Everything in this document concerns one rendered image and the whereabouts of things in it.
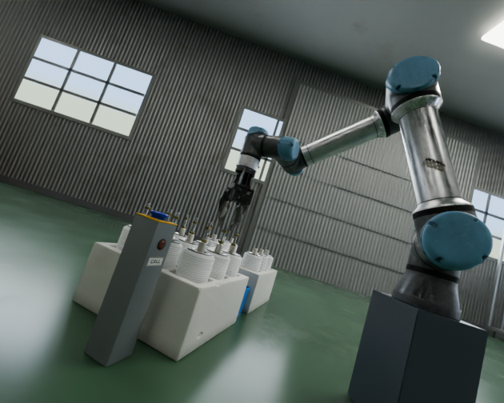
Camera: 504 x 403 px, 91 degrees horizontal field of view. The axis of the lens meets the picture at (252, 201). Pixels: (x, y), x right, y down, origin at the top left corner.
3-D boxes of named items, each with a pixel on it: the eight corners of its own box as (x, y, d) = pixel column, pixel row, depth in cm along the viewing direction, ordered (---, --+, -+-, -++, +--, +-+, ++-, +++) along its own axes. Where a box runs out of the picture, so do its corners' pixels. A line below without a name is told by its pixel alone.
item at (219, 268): (194, 313, 74) (214, 254, 76) (180, 299, 81) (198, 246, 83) (219, 313, 80) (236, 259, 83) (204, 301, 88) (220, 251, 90)
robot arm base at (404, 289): (426, 306, 73) (434, 273, 74) (478, 327, 58) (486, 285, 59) (380, 291, 72) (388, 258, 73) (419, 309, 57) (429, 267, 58)
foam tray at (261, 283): (268, 300, 145) (277, 270, 148) (247, 314, 109) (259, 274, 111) (212, 277, 159) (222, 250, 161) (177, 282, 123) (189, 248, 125)
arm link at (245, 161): (236, 157, 88) (256, 165, 91) (232, 169, 87) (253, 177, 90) (242, 153, 81) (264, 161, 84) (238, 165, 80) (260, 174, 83)
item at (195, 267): (170, 321, 63) (194, 253, 65) (157, 305, 70) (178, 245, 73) (201, 321, 69) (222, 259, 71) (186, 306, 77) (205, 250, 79)
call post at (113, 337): (132, 355, 57) (178, 225, 60) (106, 368, 50) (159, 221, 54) (110, 341, 59) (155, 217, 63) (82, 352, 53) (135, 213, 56)
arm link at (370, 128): (414, 101, 84) (282, 159, 101) (419, 79, 74) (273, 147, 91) (430, 129, 80) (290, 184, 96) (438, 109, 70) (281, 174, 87)
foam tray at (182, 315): (235, 322, 95) (250, 277, 98) (176, 362, 59) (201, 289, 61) (158, 285, 109) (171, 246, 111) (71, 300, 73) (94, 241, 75)
